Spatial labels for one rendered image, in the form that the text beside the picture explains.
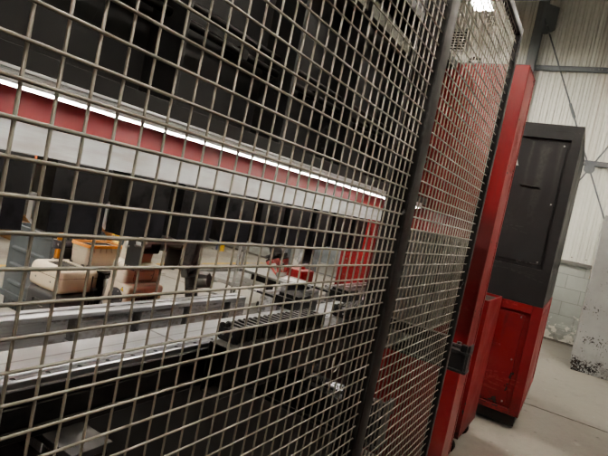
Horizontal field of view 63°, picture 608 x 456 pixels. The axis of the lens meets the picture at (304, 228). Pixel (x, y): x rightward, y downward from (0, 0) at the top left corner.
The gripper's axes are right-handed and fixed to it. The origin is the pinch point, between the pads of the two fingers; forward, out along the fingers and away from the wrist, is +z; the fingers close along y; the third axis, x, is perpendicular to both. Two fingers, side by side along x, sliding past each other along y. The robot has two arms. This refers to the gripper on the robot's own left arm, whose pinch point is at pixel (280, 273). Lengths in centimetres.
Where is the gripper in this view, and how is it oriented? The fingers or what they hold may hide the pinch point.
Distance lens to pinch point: 228.5
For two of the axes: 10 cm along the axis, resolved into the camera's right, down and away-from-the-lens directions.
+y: 5.1, 0.6, 8.6
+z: 2.0, 9.6, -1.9
